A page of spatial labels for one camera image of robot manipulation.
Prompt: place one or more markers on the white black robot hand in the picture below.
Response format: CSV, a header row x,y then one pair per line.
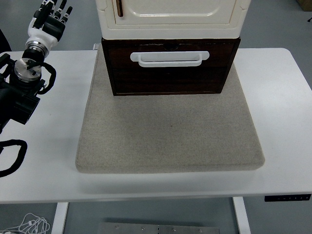
x,y
41,33

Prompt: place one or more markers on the dark wooden drawer housing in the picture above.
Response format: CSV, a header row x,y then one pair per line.
x,y
168,83

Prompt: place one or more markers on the beige fabric mat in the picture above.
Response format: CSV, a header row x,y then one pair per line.
x,y
168,134

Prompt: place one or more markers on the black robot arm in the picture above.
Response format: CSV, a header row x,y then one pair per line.
x,y
23,85

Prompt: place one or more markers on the white table leg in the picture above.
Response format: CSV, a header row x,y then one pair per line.
x,y
59,217
241,217

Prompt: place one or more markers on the cream cabinet with door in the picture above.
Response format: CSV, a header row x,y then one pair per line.
x,y
170,30

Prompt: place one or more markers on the cardboard box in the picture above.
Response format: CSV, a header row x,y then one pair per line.
x,y
306,4

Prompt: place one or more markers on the black table control panel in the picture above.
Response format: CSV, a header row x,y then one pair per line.
x,y
287,198

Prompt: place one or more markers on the dark wooden drawer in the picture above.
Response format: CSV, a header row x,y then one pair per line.
x,y
117,56

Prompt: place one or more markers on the small white bracket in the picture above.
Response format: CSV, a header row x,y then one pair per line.
x,y
95,46

